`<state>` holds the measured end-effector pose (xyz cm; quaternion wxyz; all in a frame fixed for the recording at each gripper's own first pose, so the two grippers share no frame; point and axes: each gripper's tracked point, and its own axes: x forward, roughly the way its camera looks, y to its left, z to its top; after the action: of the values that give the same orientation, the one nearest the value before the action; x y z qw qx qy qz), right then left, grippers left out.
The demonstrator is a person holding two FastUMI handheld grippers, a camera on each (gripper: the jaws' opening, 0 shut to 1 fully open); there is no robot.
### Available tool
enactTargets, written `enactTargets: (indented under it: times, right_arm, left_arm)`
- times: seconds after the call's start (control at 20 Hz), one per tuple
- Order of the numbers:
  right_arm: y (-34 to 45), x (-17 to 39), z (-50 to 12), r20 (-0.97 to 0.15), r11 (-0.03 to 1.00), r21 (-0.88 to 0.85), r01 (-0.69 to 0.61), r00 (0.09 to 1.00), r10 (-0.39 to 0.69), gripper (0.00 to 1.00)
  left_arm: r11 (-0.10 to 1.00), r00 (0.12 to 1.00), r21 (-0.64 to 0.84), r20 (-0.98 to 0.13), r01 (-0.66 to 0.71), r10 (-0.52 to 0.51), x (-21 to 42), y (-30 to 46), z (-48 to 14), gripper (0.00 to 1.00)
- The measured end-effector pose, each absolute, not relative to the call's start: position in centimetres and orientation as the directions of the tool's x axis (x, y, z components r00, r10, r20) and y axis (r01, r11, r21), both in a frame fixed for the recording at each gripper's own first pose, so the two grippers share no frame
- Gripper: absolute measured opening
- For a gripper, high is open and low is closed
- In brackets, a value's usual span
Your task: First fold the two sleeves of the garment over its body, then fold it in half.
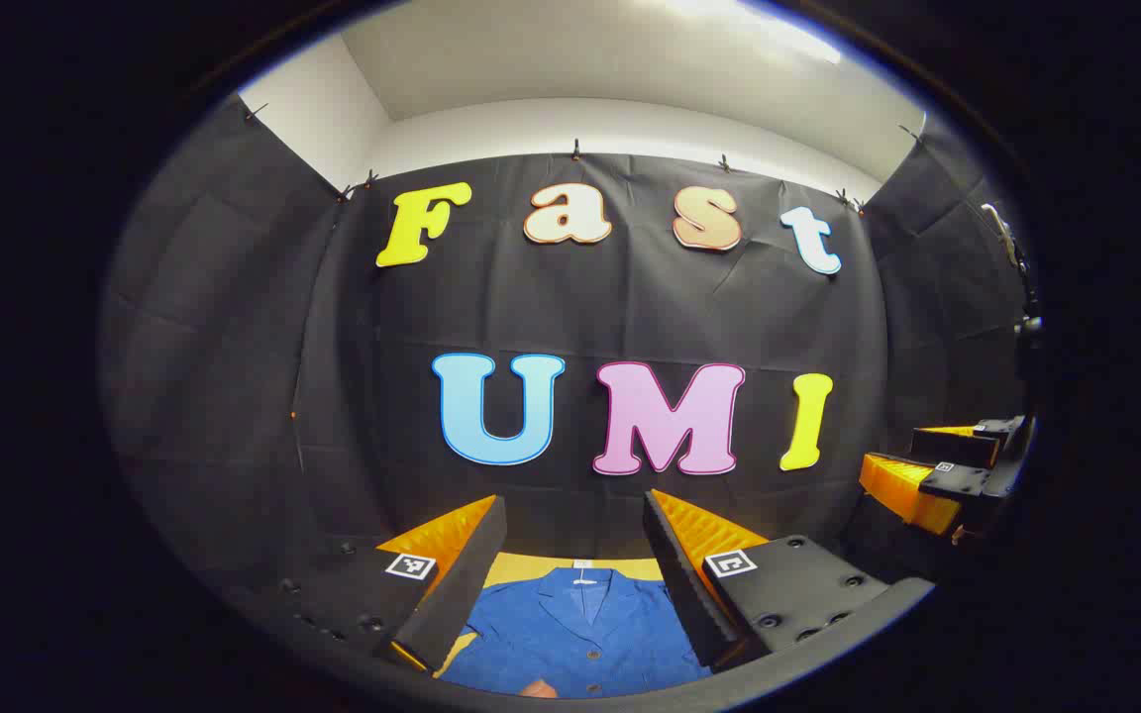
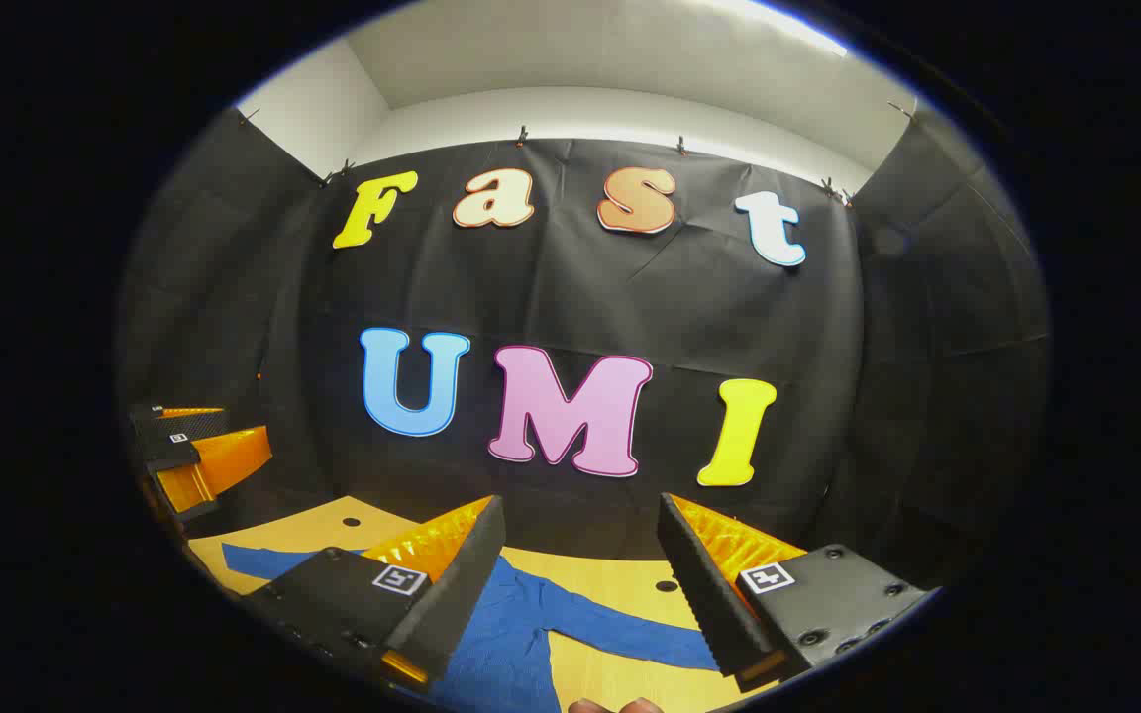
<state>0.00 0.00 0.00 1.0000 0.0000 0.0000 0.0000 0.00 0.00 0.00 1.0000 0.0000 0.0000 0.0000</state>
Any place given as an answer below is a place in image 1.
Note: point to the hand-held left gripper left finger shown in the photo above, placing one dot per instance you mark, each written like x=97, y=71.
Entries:
x=462, y=584

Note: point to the black backdrop cloth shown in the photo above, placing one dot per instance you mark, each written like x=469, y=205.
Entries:
x=630, y=307

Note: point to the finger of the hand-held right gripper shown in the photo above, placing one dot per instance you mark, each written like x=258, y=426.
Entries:
x=952, y=448
x=912, y=490

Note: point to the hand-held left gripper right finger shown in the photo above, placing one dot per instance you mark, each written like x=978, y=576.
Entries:
x=679, y=584

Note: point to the blue button shirt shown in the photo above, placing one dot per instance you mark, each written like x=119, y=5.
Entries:
x=570, y=634

